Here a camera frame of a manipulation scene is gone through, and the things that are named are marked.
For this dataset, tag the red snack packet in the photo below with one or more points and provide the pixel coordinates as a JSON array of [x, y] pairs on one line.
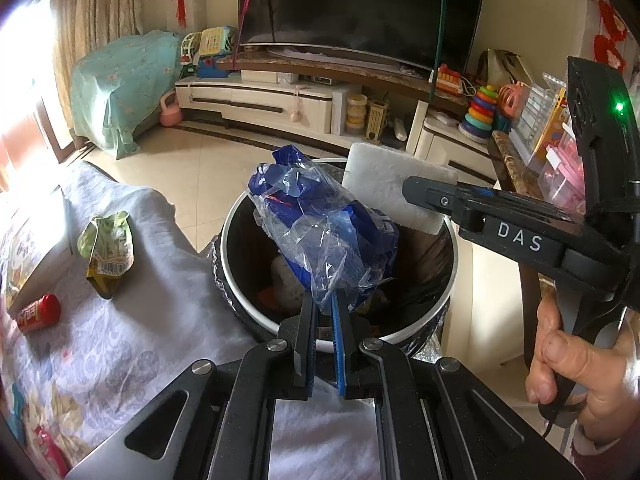
[[50, 450]]

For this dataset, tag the round black trash bin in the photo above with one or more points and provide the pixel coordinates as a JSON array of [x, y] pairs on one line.
[[250, 255]]

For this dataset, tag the person's right forearm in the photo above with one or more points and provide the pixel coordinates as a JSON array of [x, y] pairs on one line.
[[610, 462]]

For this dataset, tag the colourful toy piano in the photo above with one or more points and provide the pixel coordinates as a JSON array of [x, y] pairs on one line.
[[449, 80]]

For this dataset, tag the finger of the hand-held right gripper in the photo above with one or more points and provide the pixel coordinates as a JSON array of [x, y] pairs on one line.
[[525, 205], [435, 195]]

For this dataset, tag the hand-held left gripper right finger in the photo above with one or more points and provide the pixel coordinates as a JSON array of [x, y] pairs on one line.
[[341, 360]]

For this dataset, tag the black curved television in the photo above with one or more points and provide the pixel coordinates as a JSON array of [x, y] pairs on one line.
[[360, 5]]

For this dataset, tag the wooden toy frame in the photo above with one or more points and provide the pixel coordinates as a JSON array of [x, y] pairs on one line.
[[376, 121]]

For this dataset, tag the clear plastic drawer unit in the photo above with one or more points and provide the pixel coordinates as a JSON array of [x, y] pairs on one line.
[[537, 110]]

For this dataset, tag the pink clear storage box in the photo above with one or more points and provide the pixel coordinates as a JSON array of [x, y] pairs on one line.
[[562, 175]]

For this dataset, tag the blue toy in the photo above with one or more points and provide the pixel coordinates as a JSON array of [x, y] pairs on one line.
[[207, 67]]

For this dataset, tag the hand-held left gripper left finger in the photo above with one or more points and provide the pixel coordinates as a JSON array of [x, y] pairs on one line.
[[310, 375]]

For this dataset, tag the red wall decoration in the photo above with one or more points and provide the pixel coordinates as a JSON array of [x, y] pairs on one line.
[[611, 35]]

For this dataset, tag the pink stick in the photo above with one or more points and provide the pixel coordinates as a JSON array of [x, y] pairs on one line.
[[246, 7]]

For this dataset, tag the person's right hand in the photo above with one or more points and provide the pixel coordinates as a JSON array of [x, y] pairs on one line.
[[610, 390]]

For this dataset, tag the teal cloth-covered furniture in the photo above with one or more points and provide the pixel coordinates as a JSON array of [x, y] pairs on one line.
[[117, 80]]

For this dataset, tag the white foam block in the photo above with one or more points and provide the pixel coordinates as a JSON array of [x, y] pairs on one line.
[[385, 180]]

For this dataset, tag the pink toy kettlebell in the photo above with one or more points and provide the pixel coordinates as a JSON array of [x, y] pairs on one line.
[[169, 114]]

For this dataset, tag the window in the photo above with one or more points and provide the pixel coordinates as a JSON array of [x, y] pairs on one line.
[[25, 85]]

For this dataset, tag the brown marble side table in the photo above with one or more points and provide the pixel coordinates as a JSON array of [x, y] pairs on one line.
[[510, 165]]

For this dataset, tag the yellow teal toy register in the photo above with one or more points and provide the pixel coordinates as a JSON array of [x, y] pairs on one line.
[[217, 42]]

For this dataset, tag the beige curtain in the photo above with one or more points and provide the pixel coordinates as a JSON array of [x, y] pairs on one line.
[[95, 10]]

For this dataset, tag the yellow stacked containers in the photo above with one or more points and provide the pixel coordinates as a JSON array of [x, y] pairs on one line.
[[355, 112]]

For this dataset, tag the green snack wrapper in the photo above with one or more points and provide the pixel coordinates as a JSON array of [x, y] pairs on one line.
[[107, 245]]

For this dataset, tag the beige bag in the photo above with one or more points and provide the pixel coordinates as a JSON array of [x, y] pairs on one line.
[[502, 67]]

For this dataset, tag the white box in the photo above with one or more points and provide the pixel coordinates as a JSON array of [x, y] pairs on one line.
[[259, 76]]

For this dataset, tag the printed cardboard box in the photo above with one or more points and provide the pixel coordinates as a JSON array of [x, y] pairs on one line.
[[30, 255]]

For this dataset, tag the red can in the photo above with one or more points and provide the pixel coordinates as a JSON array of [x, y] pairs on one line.
[[40, 312]]

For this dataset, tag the white television cabinet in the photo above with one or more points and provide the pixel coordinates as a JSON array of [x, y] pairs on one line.
[[260, 97]]

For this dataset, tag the white toy wheel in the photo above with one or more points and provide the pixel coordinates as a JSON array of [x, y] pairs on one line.
[[191, 47]]

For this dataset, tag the green stick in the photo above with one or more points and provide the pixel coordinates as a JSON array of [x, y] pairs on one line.
[[439, 20]]

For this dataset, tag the blue plastic bag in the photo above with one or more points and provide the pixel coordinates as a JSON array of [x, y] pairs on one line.
[[320, 230]]

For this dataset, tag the orange toy basket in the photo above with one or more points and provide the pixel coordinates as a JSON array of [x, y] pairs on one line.
[[511, 102]]

